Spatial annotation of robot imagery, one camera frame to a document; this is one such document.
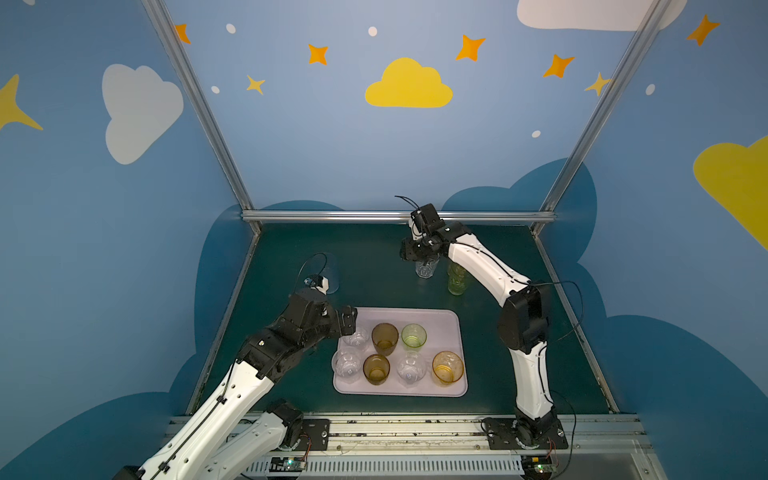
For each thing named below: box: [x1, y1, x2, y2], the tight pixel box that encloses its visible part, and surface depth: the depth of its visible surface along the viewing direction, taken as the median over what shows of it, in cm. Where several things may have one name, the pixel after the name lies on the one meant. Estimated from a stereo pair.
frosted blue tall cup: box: [317, 252, 341, 295], surface depth 100 cm
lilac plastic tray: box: [333, 307, 468, 397], surface depth 86 cm
